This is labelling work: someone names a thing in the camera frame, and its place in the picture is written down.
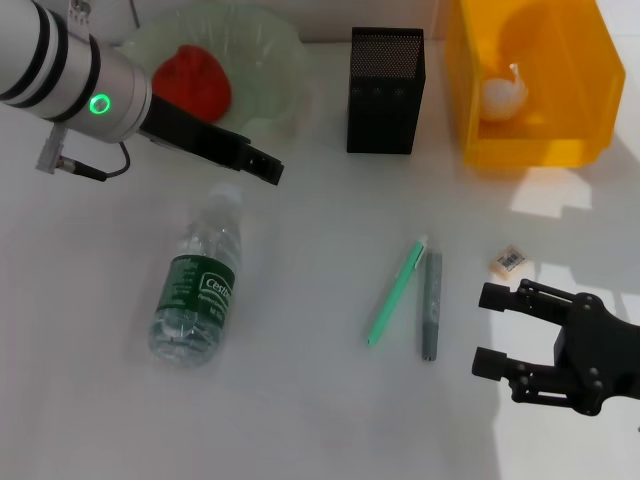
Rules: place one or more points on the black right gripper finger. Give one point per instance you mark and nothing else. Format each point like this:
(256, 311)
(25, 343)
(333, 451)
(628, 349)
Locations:
(500, 297)
(492, 365)

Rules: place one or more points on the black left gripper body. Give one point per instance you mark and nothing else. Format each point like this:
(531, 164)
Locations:
(190, 130)

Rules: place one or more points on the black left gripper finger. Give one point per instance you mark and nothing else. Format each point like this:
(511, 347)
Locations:
(262, 165)

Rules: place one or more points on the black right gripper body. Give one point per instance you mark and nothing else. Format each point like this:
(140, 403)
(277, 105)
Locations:
(600, 355)

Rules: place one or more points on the grey marker pen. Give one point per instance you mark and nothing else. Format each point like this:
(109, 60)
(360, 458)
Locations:
(432, 305)

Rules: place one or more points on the green pen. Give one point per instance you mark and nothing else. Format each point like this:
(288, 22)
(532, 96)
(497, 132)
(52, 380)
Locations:
(397, 295)

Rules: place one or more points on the clear green-label water bottle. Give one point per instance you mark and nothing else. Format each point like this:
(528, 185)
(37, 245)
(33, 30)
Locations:
(200, 295)

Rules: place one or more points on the white paper ball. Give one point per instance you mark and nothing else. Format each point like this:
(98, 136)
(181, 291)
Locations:
(500, 100)

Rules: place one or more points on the beige eraser with barcode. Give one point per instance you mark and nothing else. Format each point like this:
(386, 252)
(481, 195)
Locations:
(507, 260)

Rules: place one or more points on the red round fruit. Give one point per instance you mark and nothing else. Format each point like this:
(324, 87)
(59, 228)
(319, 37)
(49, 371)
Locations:
(200, 80)

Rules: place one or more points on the green glass fruit plate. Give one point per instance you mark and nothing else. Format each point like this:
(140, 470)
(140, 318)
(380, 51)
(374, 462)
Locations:
(270, 65)

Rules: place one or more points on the black mesh pen holder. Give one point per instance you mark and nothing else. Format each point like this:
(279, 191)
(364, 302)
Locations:
(385, 115)

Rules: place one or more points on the yellow plastic storage bin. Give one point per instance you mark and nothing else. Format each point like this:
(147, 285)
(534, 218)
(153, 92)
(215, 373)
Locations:
(550, 140)

